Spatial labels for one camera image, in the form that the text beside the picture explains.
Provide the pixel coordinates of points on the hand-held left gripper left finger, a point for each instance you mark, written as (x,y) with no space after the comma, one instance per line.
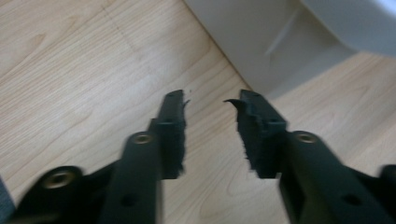
(169,140)

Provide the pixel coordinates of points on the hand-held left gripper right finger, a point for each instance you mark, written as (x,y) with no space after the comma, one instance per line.
(264,146)

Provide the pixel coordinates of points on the white plastic container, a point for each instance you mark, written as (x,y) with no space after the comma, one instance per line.
(249,40)

